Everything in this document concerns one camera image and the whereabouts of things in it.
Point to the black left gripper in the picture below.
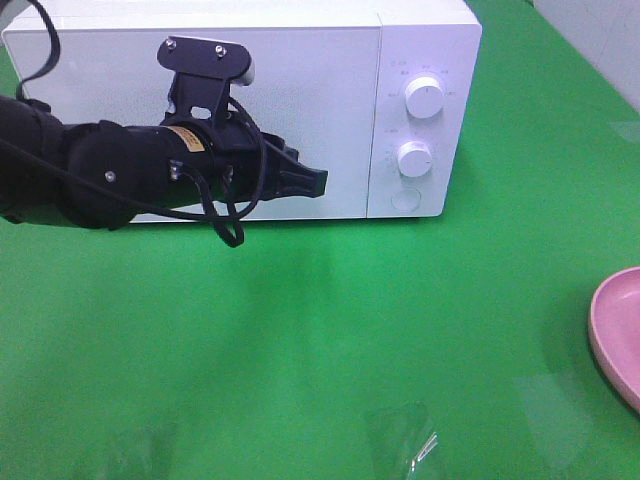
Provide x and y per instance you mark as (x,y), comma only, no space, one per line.
(199,98)

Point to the round door release button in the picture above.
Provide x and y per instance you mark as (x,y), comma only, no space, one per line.
(406,200)

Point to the white timer knob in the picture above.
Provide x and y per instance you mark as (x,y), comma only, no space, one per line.
(414,159)

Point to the pink round plate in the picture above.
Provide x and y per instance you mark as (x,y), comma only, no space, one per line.
(613,330)

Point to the white microwave door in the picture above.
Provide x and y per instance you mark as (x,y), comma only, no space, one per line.
(313,87)

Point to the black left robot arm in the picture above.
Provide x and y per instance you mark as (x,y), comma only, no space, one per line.
(206,162)

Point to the white microwave oven body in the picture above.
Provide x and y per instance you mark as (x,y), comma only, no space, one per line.
(439,38)

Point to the upper white power knob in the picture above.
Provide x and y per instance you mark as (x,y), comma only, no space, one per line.
(424,96)

